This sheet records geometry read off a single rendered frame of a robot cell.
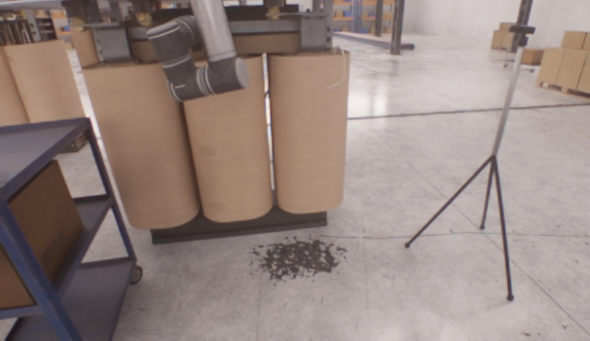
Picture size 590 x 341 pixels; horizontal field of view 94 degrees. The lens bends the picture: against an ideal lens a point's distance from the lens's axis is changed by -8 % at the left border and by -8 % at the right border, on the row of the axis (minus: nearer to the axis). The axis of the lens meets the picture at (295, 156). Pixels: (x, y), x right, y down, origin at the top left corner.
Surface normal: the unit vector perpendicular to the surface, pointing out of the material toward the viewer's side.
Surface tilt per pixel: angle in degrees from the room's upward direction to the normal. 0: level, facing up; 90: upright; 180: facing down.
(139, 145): 90
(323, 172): 90
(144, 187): 90
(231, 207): 90
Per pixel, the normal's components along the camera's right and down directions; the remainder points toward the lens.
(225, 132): 0.15, 0.42
